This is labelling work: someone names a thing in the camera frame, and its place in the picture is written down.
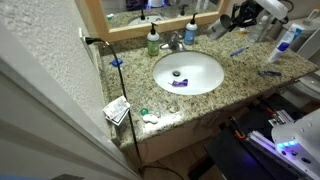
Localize small blue cap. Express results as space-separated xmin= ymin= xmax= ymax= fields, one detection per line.
xmin=109 ymin=58 xmax=124 ymax=68

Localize white oval sink basin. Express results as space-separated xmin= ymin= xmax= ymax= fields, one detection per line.
xmin=152 ymin=50 xmax=226 ymax=97

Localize white toilet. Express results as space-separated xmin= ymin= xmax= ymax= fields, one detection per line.
xmin=279 ymin=19 xmax=320 ymax=109

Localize chrome faucet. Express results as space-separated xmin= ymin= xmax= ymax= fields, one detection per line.
xmin=159 ymin=31 xmax=186 ymax=53

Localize blue toothbrush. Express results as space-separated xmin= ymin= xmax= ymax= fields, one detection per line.
xmin=229 ymin=46 xmax=250 ymax=58

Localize green white contact lens case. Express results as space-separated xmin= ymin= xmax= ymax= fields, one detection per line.
xmin=140 ymin=107 xmax=160 ymax=125

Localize blue soap pump bottle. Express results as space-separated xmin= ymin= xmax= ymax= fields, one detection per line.
xmin=183 ymin=12 xmax=199 ymax=46

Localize black cart platform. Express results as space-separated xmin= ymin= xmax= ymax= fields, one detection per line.
xmin=188 ymin=93 xmax=320 ymax=180

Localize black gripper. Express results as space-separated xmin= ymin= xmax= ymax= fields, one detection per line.
xmin=230 ymin=0 xmax=264 ymax=29

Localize black power cable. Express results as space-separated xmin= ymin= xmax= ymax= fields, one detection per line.
xmin=85 ymin=37 xmax=184 ymax=180

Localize wooden vanity cabinet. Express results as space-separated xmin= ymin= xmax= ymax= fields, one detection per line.
xmin=119 ymin=89 xmax=301 ymax=168

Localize blue razor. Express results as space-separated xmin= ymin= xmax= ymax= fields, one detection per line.
xmin=257 ymin=70 xmax=283 ymax=79

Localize tall white cream tube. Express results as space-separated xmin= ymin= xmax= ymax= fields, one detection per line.
xmin=279 ymin=23 xmax=306 ymax=51

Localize green soap pump bottle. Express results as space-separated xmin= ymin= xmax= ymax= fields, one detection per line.
xmin=146 ymin=22 xmax=161 ymax=57

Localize clear plastic bottle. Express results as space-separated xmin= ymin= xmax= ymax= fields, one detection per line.
xmin=249 ymin=14 xmax=270 ymax=43

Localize purple wrapper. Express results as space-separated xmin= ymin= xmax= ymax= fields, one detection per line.
xmin=168 ymin=78 xmax=189 ymax=88

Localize white wall outlet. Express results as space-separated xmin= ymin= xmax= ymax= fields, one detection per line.
xmin=78 ymin=27 xmax=96 ymax=64

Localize white door frame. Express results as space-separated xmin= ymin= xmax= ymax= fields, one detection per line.
xmin=0 ymin=23 xmax=141 ymax=180

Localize black orange clamp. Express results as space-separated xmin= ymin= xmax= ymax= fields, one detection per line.
xmin=229 ymin=116 xmax=248 ymax=140
xmin=259 ymin=96 xmax=278 ymax=116

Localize white bottle with blue cap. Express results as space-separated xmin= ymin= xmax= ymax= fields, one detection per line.
xmin=267 ymin=42 xmax=291 ymax=64

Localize aluminium robot base mount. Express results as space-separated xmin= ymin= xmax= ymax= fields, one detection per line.
xmin=246 ymin=109 xmax=320 ymax=180

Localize silver metal cup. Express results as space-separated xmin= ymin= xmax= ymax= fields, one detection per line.
xmin=205 ymin=13 xmax=234 ymax=41

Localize wood framed wall mirror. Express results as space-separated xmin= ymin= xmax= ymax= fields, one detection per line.
xmin=74 ymin=0 xmax=231 ymax=43

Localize stack of card packets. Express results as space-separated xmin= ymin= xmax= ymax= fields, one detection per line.
xmin=102 ymin=95 xmax=132 ymax=127

